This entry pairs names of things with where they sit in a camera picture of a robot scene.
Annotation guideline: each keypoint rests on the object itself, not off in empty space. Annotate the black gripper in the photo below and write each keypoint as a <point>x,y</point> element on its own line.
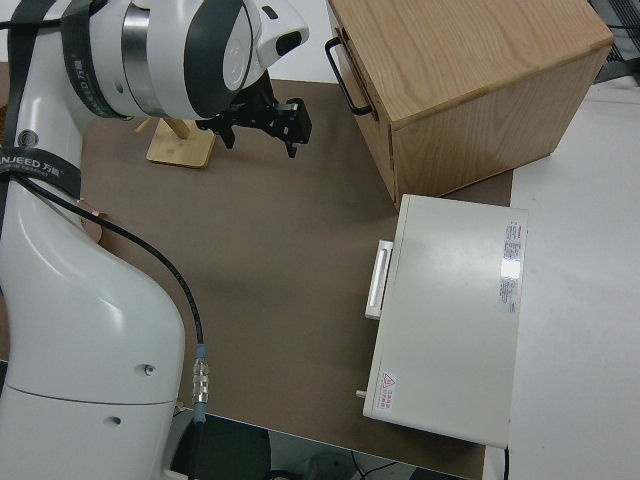
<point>247,107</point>

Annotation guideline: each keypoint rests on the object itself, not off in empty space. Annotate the brown table mat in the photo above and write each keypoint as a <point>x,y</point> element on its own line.
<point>275,250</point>

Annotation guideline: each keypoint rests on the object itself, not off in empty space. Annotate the pink mug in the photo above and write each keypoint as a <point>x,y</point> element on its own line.
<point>95,231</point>

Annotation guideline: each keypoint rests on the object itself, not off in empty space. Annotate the round wicker basket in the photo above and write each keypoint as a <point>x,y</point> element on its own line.
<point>3,125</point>

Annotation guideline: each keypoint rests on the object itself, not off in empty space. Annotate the cream toaster oven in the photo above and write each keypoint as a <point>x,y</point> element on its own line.
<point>445,325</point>

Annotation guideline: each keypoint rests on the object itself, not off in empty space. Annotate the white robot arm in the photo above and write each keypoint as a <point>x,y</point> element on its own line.
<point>75,310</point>

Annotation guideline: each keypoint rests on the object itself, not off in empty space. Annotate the wooden mug tree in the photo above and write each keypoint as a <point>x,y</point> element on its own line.
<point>180,150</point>

